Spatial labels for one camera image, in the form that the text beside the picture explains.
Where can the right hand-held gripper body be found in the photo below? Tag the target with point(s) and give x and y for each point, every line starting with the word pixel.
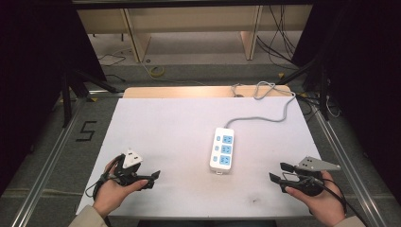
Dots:
pixel 310 184

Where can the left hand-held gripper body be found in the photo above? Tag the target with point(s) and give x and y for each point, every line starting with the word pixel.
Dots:
pixel 130 159

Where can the white power strip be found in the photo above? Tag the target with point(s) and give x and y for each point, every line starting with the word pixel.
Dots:
pixel 222 150

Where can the person's right hand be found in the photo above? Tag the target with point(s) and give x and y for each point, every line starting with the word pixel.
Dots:
pixel 324 206

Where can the person's left hand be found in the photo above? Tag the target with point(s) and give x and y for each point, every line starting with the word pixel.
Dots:
pixel 115 194

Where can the white table sheet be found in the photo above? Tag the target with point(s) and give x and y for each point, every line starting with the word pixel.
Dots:
pixel 176 132

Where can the black metal stand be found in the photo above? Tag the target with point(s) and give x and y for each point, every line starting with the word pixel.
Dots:
pixel 66 101
pixel 321 91

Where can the yellow tape roll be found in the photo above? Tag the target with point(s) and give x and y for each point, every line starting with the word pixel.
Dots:
pixel 156 71

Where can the black curtain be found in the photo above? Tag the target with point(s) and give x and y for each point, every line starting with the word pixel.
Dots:
pixel 31 78
pixel 365 78

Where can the aluminium rail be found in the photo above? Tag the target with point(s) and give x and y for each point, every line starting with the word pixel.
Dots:
pixel 350 164
pixel 44 170

